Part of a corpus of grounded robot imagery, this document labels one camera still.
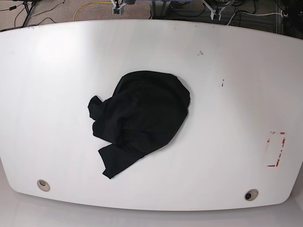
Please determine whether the black t-shirt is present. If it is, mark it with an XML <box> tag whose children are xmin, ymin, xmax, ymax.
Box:
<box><xmin>88</xmin><ymin>71</ymin><xmax>190</xmax><ymax>178</ymax></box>

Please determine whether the red tape rectangle marking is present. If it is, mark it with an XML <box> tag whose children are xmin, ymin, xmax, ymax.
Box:
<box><xmin>265</xmin><ymin>131</ymin><xmax>286</xmax><ymax>167</ymax></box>

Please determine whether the black tripod stand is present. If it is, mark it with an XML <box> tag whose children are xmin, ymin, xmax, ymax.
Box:
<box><xmin>14</xmin><ymin>0</ymin><xmax>38</xmax><ymax>28</ymax></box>

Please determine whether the yellow cable on floor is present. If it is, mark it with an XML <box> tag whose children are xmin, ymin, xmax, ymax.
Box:
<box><xmin>73</xmin><ymin>1</ymin><xmax>113</xmax><ymax>22</ymax></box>

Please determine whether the right table cable grommet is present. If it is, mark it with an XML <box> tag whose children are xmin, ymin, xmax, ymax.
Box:
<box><xmin>244</xmin><ymin>189</ymin><xmax>258</xmax><ymax>201</ymax></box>

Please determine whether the table cable grommet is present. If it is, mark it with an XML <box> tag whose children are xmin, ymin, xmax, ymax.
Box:
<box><xmin>244</xmin><ymin>189</ymin><xmax>258</xmax><ymax>201</ymax></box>
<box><xmin>37</xmin><ymin>180</ymin><xmax>50</xmax><ymax>192</ymax></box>

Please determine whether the left table cable grommet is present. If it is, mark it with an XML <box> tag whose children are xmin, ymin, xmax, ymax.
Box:
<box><xmin>37</xmin><ymin>180</ymin><xmax>50</xmax><ymax>192</ymax></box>

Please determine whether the white cable on floor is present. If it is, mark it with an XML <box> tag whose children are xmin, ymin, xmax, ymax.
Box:
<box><xmin>227</xmin><ymin>10</ymin><xmax>282</xmax><ymax>26</ymax></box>

